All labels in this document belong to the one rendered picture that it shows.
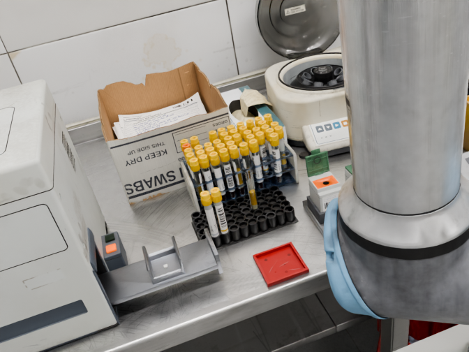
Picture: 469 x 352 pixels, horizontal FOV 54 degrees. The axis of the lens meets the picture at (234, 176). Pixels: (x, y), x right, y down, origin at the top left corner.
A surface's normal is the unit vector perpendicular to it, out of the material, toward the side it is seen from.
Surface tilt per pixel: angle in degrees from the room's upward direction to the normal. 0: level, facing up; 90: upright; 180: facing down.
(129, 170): 90
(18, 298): 90
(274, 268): 0
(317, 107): 90
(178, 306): 0
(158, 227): 0
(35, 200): 90
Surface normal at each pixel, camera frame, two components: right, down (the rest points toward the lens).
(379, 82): -0.62, 0.57
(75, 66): 0.30, 0.50
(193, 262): -0.16, -0.81
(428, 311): -0.24, 0.70
